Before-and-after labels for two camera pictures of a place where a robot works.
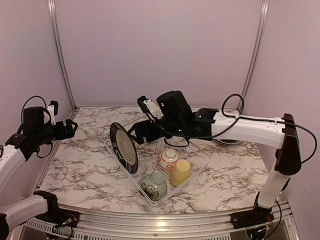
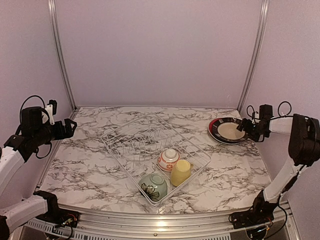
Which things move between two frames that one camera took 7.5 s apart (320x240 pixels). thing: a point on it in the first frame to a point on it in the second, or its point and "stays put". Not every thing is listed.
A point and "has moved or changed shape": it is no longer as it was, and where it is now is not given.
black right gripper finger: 141,126 to 244,124
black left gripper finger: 69,122 stays put
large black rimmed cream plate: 124,147 has moved or changed shape
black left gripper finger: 70,132 stays put
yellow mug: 180,171 stays put
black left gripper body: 42,134 stays put
